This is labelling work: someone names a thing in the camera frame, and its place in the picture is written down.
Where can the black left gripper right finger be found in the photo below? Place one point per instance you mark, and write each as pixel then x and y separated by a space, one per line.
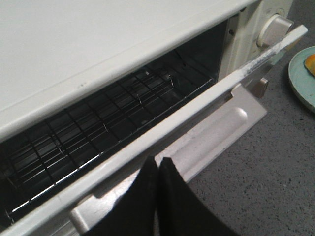
pixel 180 212

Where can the lower cream oven knob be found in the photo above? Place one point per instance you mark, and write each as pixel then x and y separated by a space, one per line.
pixel 274 30

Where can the cream Toshiba toaster oven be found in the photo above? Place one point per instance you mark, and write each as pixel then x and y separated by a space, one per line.
pixel 54 53

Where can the wire oven rack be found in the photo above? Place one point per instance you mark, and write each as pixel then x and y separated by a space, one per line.
pixel 40 159

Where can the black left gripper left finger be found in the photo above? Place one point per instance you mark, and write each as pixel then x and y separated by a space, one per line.
pixel 133 215

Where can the light green plate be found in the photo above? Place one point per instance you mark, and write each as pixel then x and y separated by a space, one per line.
pixel 301 80

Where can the oven glass door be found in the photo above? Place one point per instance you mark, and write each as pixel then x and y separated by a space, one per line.
pixel 193 136

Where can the golden croissant bread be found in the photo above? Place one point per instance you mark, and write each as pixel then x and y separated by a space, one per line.
pixel 309 64

